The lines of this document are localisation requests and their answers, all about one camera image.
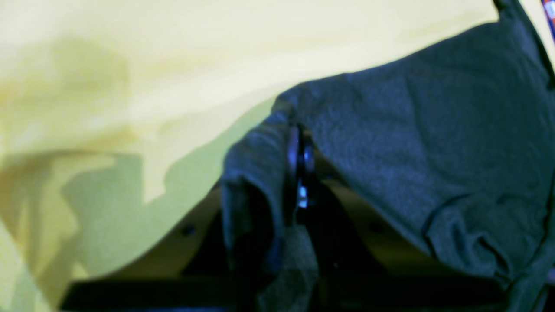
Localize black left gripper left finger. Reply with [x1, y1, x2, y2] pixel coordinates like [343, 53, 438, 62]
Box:
[108, 123, 300, 278]

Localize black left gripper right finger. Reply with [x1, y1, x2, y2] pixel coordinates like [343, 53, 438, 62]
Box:
[297, 130, 458, 278]

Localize dark green long-sleeve shirt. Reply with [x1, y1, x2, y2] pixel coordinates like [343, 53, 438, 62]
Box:
[222, 0, 554, 312]

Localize yellow table cloth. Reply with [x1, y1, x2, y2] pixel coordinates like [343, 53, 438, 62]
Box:
[1, 0, 500, 312]

